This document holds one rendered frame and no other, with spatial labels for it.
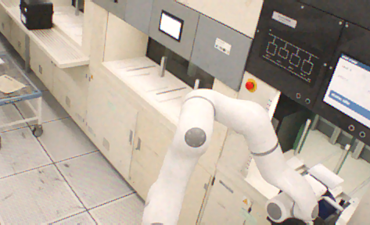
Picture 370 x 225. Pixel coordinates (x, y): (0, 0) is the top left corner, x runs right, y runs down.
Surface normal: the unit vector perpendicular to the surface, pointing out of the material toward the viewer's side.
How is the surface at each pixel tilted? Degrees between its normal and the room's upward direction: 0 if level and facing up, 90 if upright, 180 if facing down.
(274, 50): 90
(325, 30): 90
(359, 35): 90
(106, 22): 90
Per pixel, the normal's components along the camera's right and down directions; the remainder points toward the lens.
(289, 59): -0.76, 0.20
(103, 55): 0.62, 0.48
